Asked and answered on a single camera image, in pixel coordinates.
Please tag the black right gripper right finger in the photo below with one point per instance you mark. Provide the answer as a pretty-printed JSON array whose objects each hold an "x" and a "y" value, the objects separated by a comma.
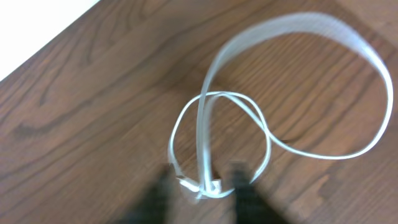
[{"x": 250, "y": 206}]

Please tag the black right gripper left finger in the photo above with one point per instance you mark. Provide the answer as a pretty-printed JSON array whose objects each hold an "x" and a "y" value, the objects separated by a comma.
[{"x": 154, "y": 204}]

